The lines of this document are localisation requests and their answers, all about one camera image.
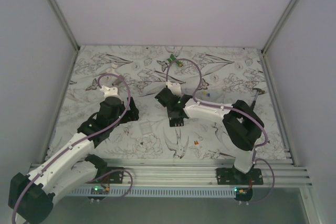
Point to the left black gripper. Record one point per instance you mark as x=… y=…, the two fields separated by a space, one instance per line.
x=131 y=115

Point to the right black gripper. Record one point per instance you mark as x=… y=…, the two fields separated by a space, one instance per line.
x=168 y=114

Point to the black fuse box base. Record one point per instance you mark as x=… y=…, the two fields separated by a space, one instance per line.
x=176 y=122

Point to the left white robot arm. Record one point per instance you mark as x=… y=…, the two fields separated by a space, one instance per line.
x=33 y=196

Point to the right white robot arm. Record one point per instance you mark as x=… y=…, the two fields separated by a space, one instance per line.
x=240 y=121

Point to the clear fuse box cover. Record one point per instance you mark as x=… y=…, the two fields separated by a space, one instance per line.
x=146 y=128

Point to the white and grey pipe fitting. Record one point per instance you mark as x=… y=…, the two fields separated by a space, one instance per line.
x=113 y=69

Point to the floral printed table mat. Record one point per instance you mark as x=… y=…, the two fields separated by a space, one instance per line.
x=228 y=74

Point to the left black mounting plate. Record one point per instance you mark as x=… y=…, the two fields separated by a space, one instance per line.
x=109 y=175

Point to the black mounting plate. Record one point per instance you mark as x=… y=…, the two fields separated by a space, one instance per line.
x=232 y=176
x=109 y=175

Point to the small grey hammer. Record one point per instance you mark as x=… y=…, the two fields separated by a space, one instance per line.
x=258 y=92

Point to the left controller board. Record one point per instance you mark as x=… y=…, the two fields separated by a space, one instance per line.
x=99 y=190

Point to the controller board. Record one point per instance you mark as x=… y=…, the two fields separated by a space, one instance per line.
x=99 y=190
x=243 y=191

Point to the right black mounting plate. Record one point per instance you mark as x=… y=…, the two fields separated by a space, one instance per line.
x=232 y=176

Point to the right controller board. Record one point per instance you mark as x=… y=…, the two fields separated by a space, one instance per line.
x=243 y=191

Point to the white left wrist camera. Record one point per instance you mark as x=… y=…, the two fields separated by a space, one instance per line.
x=110 y=92

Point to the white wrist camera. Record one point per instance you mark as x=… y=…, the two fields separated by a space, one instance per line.
x=175 y=88
x=110 y=92

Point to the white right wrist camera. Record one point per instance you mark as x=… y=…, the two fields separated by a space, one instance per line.
x=175 y=88

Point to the white slotted cable duct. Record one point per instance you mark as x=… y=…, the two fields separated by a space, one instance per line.
x=160 y=192

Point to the aluminium frame rail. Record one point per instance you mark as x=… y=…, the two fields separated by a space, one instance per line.
x=202 y=172

